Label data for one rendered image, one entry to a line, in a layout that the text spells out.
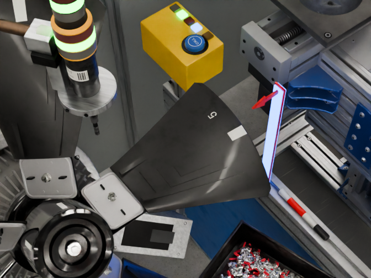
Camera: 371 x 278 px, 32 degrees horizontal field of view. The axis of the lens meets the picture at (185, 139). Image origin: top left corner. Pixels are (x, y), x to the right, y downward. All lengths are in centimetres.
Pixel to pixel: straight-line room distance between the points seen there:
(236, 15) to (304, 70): 78
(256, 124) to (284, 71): 109
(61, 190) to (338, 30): 74
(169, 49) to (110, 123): 89
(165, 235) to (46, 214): 30
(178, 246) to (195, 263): 106
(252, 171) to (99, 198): 26
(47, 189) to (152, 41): 52
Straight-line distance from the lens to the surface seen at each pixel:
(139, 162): 104
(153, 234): 116
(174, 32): 137
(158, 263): 225
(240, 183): 107
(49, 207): 96
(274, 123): 120
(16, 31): 75
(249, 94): 262
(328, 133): 167
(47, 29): 73
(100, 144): 224
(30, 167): 99
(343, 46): 154
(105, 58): 196
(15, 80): 95
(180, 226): 118
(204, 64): 134
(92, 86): 76
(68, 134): 93
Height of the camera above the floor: 207
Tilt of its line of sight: 56 degrees down
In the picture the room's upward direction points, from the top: 2 degrees counter-clockwise
